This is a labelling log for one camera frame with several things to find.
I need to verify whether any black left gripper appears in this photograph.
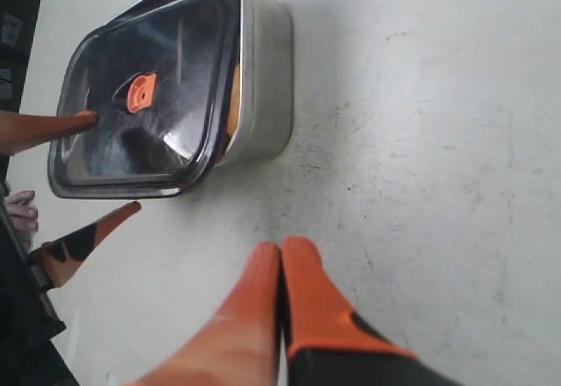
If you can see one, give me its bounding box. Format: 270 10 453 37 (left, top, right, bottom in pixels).
1 157 141 385

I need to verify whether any steel two-compartment lunch box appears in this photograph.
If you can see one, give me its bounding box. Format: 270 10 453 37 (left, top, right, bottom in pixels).
46 0 294 199

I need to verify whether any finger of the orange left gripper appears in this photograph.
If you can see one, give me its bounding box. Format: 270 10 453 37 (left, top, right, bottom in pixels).
0 111 98 155

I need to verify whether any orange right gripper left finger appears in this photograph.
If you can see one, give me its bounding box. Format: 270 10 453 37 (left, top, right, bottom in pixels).
133 242 281 385

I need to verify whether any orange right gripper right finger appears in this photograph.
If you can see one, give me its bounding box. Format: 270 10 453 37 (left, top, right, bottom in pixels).
281 237 454 385

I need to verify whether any dark transparent lunch box lid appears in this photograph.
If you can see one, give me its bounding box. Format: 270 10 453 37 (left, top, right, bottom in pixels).
47 0 241 199

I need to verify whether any yellow toy cheese wedge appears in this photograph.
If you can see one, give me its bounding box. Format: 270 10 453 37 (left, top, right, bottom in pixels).
227 65 241 138

